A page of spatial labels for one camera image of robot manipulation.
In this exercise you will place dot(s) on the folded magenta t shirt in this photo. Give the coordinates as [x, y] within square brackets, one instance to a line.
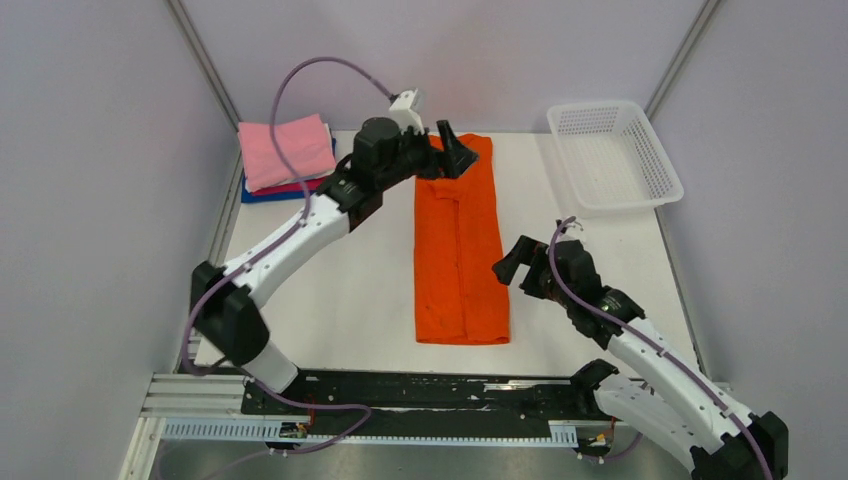
[288, 188]

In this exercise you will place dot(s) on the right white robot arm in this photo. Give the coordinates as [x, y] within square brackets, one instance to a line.
[711, 434]

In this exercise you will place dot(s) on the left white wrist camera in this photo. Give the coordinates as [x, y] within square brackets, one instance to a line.
[403, 111]

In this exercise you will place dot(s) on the white slotted cable duct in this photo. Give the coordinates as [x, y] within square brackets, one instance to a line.
[555, 435]

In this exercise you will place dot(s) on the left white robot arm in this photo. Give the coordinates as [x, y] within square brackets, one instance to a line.
[226, 301]

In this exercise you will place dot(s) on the folded blue t shirt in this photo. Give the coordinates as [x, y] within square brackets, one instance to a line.
[247, 198]

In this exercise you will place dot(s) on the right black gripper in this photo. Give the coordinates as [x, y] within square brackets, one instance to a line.
[522, 253]

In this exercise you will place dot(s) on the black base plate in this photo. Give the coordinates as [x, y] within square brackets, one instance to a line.
[430, 403]

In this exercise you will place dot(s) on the aluminium frame rail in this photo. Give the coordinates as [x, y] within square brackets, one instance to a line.
[215, 395]

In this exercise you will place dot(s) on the white plastic basket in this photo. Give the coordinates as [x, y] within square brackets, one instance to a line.
[612, 157]

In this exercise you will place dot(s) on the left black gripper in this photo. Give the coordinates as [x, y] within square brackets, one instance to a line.
[454, 159]

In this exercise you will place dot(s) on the folded pink t shirt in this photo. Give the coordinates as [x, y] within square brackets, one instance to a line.
[285, 151]

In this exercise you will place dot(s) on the orange t shirt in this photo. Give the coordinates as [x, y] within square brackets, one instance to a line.
[457, 240]

